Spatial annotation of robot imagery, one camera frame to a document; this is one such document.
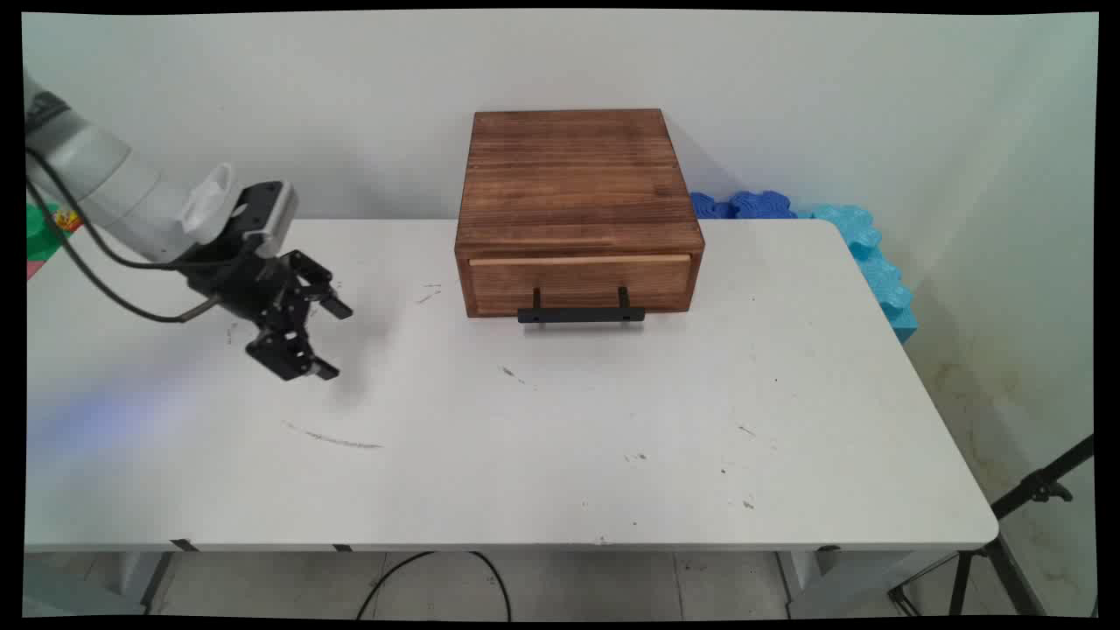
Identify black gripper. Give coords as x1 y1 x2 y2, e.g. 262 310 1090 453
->
185 248 354 383

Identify wooden drawer with black handle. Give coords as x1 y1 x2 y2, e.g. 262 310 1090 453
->
467 253 693 327

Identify green plastic object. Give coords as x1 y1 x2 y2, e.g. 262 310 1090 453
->
26 203 69 263

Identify white table leg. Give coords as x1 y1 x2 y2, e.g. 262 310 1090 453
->
114 551 178 615
774 549 876 619

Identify brown wooden drawer cabinet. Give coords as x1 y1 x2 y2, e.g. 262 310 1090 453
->
454 108 706 319

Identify dark blue foam mat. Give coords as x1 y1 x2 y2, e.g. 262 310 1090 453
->
689 190 799 221

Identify light blue foam mat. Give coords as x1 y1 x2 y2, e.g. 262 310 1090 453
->
794 204 919 344

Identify black tripod stand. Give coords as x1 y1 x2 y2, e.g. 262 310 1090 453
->
887 433 1096 618

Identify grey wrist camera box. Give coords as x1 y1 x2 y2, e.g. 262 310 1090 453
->
231 180 299 260

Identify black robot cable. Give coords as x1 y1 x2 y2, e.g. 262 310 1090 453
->
26 147 242 270
26 178 224 325

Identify black floor cable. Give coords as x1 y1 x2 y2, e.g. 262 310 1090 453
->
356 550 514 620

